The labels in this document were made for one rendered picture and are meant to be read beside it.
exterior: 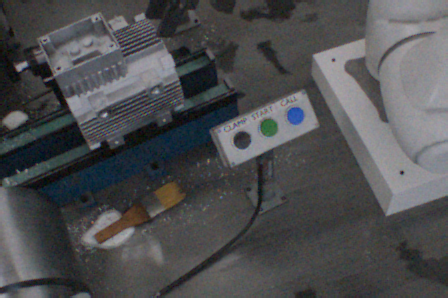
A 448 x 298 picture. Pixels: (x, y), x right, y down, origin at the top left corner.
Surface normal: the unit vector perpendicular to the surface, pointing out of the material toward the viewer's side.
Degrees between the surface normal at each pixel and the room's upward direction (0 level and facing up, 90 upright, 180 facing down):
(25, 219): 43
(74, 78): 90
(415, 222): 0
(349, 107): 4
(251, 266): 0
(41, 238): 51
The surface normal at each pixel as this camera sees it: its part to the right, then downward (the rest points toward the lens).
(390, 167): -0.14, -0.58
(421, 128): -0.76, 0.14
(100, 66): 0.46, 0.73
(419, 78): -0.91, -0.13
